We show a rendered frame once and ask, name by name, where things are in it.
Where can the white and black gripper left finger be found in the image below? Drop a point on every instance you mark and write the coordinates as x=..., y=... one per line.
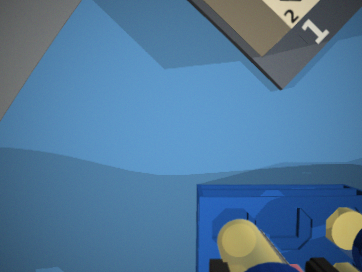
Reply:
x=217, y=265

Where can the tube with blue cap and grey dot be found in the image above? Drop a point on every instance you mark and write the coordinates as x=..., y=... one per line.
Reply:
x=344, y=230

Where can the blue bench mat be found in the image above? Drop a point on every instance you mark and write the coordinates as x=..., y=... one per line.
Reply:
x=136, y=102

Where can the blue tube rack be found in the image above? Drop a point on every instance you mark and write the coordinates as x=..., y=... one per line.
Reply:
x=282, y=210

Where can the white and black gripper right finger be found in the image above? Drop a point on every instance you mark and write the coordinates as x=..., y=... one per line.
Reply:
x=319, y=264

